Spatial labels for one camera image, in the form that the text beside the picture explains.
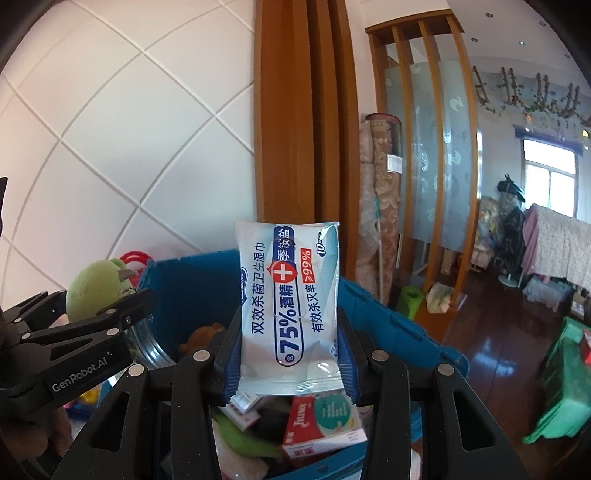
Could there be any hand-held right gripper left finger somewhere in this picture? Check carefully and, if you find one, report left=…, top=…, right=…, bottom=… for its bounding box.
left=65, top=318, right=243, bottom=480

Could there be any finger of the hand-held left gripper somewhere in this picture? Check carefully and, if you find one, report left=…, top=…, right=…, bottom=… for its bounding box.
left=14, top=287, right=158, bottom=344
left=0, top=290, right=70, bottom=335

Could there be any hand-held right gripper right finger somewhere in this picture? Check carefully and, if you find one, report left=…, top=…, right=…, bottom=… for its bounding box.
left=337, top=305, right=532, bottom=480

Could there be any green plush toy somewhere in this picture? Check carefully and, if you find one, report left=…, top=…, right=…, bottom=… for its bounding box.
left=66, top=257, right=140, bottom=328

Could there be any white wet wipes packet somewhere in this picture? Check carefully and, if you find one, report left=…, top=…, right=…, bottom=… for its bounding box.
left=233, top=219, right=355, bottom=398

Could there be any blue plastic crate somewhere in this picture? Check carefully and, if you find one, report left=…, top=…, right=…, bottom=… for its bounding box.
left=98, top=249, right=470, bottom=480

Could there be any person's left hand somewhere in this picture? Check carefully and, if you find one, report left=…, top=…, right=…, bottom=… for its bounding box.
left=0, top=406, right=73, bottom=480

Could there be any white red-striped small box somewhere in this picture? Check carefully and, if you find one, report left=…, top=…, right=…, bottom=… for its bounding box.
left=228, top=392, right=263, bottom=432

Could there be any brown plush toy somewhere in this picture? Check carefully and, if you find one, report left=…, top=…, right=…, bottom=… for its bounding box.
left=179, top=323, right=227, bottom=357

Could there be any red toy suitcase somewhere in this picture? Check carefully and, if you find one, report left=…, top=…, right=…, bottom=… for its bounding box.
left=119, top=250, right=151, bottom=274

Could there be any red medicine box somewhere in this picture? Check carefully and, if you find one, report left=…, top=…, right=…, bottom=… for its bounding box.
left=281, top=394, right=369, bottom=460

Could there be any small green plastic stool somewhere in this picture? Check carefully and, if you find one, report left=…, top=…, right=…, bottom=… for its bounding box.
left=396, top=285, right=426, bottom=320

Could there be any rolled patterned carpet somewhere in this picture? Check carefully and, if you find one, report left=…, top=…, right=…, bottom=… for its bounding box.
left=358, top=113, right=403, bottom=306

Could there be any green cloth covered furniture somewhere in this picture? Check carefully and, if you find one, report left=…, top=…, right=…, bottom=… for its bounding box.
left=522, top=316, right=591, bottom=446

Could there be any wooden frosted glass partition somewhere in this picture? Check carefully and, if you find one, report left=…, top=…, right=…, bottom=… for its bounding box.
left=365, top=17, right=482, bottom=319

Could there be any drying rack with cloth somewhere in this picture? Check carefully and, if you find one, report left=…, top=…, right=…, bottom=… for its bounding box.
left=521, top=203, right=591, bottom=289

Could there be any window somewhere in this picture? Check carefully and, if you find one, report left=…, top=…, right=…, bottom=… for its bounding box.
left=513, top=124, right=587, bottom=219

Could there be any hanging vine decoration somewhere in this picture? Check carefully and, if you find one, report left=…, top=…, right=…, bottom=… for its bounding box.
left=471, top=64, right=591, bottom=127

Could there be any wooden door frame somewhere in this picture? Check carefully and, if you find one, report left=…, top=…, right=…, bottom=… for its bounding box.
left=253, top=0, right=362, bottom=280

